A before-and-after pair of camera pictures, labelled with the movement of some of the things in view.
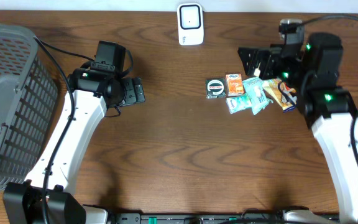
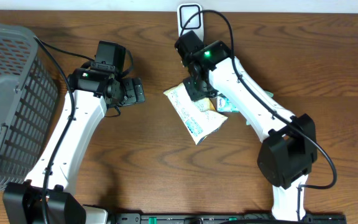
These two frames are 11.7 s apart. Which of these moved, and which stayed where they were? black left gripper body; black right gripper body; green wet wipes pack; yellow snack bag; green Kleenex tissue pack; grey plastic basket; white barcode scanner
Moved: black right gripper body; yellow snack bag; green wet wipes pack; green Kleenex tissue pack
Stayed: white barcode scanner; grey plastic basket; black left gripper body
